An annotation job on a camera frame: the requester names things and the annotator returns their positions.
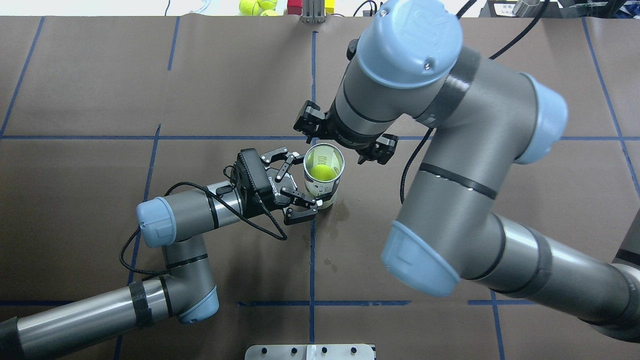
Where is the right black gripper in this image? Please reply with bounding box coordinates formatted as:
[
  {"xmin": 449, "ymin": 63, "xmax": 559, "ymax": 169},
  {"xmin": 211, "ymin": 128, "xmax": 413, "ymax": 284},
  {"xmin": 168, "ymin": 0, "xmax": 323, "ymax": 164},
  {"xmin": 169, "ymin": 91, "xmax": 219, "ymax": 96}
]
[{"xmin": 293, "ymin": 101, "xmax": 399, "ymax": 166}]

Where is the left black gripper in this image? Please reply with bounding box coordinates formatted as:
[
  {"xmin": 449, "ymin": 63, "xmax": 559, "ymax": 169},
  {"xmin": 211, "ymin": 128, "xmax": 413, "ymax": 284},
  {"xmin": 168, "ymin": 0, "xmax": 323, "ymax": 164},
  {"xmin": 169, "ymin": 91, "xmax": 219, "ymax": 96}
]
[{"xmin": 234, "ymin": 146, "xmax": 323, "ymax": 226}]

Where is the clear Wilson tennis ball can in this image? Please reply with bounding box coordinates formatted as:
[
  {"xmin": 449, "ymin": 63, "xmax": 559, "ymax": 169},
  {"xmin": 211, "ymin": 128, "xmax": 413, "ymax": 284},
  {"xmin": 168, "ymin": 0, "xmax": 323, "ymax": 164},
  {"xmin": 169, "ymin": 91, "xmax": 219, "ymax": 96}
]
[{"xmin": 302, "ymin": 143, "xmax": 345, "ymax": 210}]

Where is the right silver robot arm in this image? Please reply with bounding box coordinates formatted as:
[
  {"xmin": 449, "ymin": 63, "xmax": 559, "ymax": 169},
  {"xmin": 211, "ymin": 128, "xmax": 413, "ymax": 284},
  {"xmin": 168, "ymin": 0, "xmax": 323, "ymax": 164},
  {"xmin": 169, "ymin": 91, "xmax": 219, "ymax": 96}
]
[{"xmin": 294, "ymin": 0, "xmax": 639, "ymax": 343}]

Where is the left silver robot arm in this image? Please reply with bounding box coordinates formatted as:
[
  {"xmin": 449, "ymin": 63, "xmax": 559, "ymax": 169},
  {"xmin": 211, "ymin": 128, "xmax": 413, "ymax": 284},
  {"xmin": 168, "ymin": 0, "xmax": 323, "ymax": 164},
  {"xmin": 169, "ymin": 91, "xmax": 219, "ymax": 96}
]
[{"xmin": 1, "ymin": 146, "xmax": 322, "ymax": 360}]

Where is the yellow tennis ball on desk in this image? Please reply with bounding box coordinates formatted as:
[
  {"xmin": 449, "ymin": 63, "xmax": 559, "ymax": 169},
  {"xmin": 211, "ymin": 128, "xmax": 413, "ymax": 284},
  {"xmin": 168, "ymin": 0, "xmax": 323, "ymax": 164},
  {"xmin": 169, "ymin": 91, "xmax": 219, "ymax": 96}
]
[{"xmin": 238, "ymin": 0, "xmax": 262, "ymax": 16}]

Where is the yellow wooden cube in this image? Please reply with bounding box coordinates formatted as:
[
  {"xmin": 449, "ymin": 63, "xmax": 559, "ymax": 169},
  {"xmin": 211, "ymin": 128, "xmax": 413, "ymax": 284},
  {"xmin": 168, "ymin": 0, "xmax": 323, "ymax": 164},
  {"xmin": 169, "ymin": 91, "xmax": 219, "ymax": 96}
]
[{"xmin": 324, "ymin": 0, "xmax": 336, "ymax": 15}]

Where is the red wooden cube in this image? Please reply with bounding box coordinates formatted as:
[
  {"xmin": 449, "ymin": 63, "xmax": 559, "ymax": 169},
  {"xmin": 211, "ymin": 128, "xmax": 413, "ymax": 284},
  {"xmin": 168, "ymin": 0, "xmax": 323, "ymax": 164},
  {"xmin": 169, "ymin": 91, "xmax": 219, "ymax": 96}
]
[{"xmin": 286, "ymin": 0, "xmax": 303, "ymax": 16}]

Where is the brown paper table cover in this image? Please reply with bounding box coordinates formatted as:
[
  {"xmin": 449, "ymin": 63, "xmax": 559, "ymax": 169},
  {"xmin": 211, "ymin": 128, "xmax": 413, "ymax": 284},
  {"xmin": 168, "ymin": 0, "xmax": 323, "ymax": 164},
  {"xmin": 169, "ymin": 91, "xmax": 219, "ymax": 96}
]
[{"xmin": 0, "ymin": 14, "xmax": 639, "ymax": 360}]

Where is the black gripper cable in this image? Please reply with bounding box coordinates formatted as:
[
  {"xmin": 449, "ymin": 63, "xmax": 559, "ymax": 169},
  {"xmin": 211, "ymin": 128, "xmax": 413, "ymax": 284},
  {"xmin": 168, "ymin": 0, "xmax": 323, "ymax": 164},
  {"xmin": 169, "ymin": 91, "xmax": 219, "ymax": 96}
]
[{"xmin": 119, "ymin": 165, "xmax": 289, "ymax": 276}]

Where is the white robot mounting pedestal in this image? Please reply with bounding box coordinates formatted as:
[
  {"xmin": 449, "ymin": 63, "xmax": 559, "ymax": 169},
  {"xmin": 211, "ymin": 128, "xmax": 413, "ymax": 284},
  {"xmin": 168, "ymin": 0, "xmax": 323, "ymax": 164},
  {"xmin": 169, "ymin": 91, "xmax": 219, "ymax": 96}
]
[{"xmin": 244, "ymin": 343, "xmax": 377, "ymax": 360}]

